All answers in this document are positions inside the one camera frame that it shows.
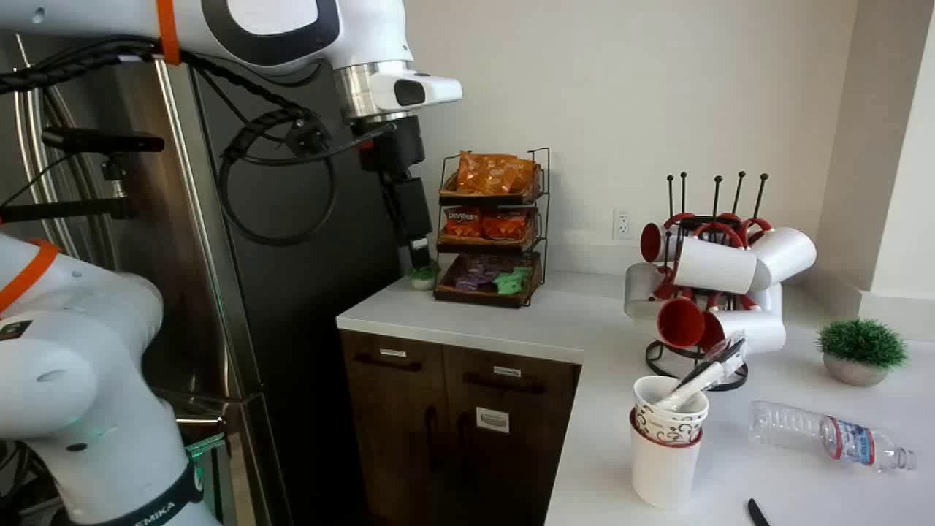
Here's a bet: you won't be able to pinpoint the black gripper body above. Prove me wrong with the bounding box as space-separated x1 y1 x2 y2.
380 173 436 249

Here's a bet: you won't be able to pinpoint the patterned white inner cup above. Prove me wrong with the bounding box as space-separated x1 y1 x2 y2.
630 373 712 446

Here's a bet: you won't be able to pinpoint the white utensil in cup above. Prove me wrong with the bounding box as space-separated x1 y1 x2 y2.
661 354 729 413

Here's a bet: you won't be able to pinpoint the black utensil in cup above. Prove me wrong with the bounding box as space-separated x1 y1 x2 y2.
668 332 748 394

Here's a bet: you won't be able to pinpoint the small green potted plant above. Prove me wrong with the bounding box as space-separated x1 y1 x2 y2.
817 316 912 389
402 253 443 291

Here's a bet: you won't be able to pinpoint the purple snack packets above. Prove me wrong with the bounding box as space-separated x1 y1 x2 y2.
449 251 504 294

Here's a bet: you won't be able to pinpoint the red orange snack bag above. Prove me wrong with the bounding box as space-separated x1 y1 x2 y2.
440 210 535 246

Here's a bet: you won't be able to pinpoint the green snack packets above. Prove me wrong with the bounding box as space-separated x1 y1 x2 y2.
490 267 532 299

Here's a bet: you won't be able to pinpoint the orange chip bag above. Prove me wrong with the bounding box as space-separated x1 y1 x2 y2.
449 150 544 199

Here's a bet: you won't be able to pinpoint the dark tall panel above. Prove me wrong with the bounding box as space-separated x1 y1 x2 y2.
95 53 408 526

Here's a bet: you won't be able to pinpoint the three tier basket rack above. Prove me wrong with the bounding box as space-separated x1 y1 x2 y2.
428 142 556 312

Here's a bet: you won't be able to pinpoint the white cabinet label sticker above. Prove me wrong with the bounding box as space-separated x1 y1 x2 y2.
472 402 515 438

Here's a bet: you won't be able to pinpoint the dark wooden cabinet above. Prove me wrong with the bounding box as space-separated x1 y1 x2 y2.
339 327 585 526

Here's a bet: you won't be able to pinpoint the silver metal pole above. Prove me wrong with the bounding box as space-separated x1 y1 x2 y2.
149 55 294 526

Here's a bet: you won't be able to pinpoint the clear plastic water bottle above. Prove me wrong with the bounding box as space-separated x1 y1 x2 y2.
748 398 919 477

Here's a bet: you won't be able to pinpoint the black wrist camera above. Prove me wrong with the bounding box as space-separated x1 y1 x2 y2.
360 113 428 177

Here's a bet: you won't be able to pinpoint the white wall outlet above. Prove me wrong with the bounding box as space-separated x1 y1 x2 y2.
608 207 636 243

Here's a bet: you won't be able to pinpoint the black wire mug tree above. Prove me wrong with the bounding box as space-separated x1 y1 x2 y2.
639 169 775 394

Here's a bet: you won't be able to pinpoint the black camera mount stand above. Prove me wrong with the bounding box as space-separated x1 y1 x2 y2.
0 122 170 224

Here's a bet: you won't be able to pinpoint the white cup with handle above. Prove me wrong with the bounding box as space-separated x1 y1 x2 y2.
627 405 707 512

